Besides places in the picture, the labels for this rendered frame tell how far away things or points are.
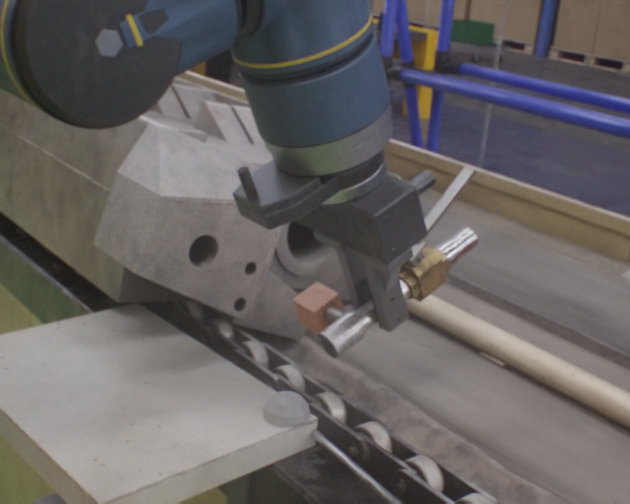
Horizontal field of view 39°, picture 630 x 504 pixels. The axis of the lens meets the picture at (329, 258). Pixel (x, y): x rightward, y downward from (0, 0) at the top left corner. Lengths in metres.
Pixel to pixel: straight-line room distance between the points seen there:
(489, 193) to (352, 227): 0.95
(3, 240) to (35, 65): 0.77
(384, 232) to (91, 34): 0.28
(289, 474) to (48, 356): 0.27
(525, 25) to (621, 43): 1.42
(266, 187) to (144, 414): 0.23
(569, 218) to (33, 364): 0.96
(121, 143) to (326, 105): 0.37
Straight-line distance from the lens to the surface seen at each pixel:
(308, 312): 0.83
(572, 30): 11.52
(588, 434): 0.95
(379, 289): 0.78
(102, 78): 0.55
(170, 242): 0.87
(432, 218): 0.83
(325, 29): 0.63
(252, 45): 0.64
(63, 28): 0.54
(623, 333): 1.22
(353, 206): 0.70
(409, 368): 1.01
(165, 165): 0.88
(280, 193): 0.68
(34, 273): 1.20
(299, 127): 0.66
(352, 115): 0.66
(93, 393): 0.83
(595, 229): 1.52
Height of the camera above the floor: 1.20
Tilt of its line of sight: 20 degrees down
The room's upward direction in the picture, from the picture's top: 6 degrees clockwise
